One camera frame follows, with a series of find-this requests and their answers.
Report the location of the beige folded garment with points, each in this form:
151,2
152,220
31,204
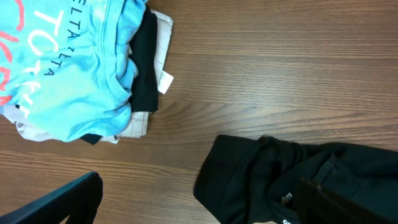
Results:
161,43

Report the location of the black t-shirt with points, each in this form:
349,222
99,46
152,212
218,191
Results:
253,181

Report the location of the dark folded garment in pile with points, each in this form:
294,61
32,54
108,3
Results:
144,99

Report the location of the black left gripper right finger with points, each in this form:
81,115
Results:
315,204

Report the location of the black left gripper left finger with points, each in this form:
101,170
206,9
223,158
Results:
75,202

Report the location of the light blue printed t-shirt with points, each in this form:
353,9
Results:
65,63

